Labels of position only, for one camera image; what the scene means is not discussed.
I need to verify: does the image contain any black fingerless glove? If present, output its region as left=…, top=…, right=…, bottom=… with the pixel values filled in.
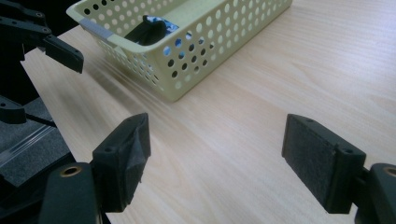
left=124, top=14, right=169, bottom=47

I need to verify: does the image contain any aluminium floor rail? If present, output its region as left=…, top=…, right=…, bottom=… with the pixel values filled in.
left=0, top=124, right=59, bottom=168

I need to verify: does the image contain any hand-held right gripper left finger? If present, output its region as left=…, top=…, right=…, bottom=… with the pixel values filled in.
left=91, top=112, right=152, bottom=215

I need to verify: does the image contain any cream perforated plastic basket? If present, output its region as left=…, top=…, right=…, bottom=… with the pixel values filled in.
left=65, top=0, right=293, bottom=103

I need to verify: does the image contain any blue patterned fingerless glove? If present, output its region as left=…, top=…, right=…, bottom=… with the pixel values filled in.
left=145, top=15, right=193, bottom=60

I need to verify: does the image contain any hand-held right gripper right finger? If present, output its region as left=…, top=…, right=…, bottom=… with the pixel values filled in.
left=281, top=113, right=368, bottom=216

